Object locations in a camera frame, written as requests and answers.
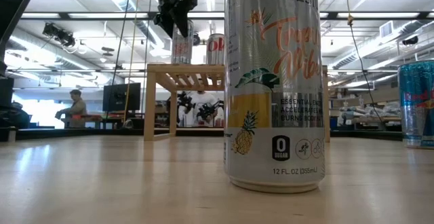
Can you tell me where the Celsius Peach Vibe can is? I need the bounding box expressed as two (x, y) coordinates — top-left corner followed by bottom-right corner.
(170, 19), (195, 65)

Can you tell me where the black computer monitor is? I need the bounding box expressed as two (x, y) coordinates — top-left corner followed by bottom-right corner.
(102, 82), (142, 113)

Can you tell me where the black box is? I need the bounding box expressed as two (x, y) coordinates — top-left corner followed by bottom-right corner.
(0, 77), (15, 107)

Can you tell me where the silver Diet Coke can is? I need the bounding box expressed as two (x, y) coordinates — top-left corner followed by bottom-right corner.
(205, 33), (226, 65)

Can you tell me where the person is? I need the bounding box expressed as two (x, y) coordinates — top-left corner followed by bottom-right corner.
(178, 90), (225, 128)
(55, 88), (88, 129)

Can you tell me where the black ceiling projector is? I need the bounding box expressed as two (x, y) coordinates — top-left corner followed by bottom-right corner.
(401, 35), (420, 46)

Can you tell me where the blue silver Red Bull can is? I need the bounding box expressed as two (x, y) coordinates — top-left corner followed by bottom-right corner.
(397, 60), (434, 149)

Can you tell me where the white ceiling vent box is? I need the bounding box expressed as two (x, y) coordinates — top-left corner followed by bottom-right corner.
(378, 20), (395, 39)

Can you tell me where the cluttered wooden workbench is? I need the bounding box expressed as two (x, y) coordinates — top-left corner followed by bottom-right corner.
(330, 100), (403, 132)

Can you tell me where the yellow black hanging cable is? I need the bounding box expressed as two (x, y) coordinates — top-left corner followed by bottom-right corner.
(344, 0), (386, 125)

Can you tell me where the slatted wooden shelf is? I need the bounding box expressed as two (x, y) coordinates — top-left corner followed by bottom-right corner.
(143, 63), (332, 143)

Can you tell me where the black aluminium rig frame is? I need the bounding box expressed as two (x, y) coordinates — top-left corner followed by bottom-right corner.
(0, 11), (434, 142)

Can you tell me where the Celsius Tropical Vibe can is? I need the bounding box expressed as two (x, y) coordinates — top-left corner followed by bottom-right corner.
(223, 0), (326, 194)

